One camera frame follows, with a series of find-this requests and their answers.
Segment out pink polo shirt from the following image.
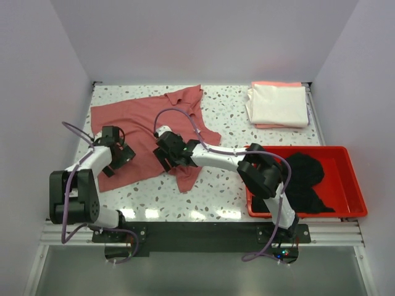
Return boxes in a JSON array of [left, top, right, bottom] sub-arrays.
[[91, 85, 221, 192]]

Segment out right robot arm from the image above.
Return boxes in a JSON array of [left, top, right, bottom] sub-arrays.
[[154, 126, 299, 242]]

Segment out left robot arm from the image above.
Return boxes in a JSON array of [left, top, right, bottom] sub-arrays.
[[49, 126, 135, 242]]

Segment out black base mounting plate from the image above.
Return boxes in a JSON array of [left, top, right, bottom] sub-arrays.
[[92, 222, 312, 261]]

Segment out folded white t shirt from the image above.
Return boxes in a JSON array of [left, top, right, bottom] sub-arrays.
[[246, 84, 309, 128]]

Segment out folded light pink shirt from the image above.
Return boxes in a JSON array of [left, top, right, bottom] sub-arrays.
[[251, 81, 302, 91]]

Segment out black clothes in bin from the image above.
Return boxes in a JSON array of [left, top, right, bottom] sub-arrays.
[[251, 152, 336, 215]]

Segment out red plastic bin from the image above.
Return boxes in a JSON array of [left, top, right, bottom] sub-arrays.
[[243, 145, 369, 219]]

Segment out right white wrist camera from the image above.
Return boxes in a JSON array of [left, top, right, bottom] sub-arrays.
[[154, 125, 172, 138]]

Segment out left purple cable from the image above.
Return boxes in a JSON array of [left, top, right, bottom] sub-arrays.
[[60, 121, 139, 265]]

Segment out purple cable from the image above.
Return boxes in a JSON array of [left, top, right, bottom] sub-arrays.
[[60, 121, 139, 265], [152, 109, 293, 263]]

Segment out aluminium front rail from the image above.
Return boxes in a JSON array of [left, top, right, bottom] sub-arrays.
[[39, 218, 365, 247]]

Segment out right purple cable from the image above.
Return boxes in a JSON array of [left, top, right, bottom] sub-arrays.
[[152, 109, 293, 263]]

